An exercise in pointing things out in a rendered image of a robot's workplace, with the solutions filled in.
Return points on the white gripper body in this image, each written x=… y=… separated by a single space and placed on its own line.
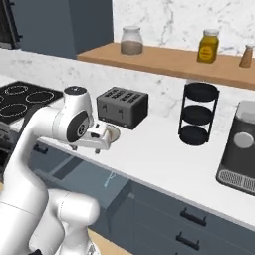
x=96 y=142

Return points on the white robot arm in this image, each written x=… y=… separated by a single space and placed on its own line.
x=23 y=172

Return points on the pale blue peeler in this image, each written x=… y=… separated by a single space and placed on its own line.
x=109 y=180

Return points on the open blue drawer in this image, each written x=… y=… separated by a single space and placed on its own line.
x=89 y=186

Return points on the blue drawer front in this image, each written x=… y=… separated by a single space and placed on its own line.
x=40 y=159
x=156 y=237
x=159 y=209

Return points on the black four-slot toaster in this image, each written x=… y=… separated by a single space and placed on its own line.
x=124 y=108

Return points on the black hob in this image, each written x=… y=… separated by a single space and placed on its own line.
x=23 y=101

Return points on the black oven under hob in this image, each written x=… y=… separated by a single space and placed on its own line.
x=5 y=146

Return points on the black three-tier stand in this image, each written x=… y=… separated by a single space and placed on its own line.
x=198 y=114

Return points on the clear glass jar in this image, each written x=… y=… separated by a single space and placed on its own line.
x=131 y=41

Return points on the grey coffee machine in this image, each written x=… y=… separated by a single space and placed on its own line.
x=240 y=149

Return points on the yellow jar with label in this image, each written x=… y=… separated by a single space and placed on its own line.
x=208 y=46

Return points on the brown shaker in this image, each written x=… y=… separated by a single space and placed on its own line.
x=247 y=58

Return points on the wooden wall shelf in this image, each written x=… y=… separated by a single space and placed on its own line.
x=172 y=64

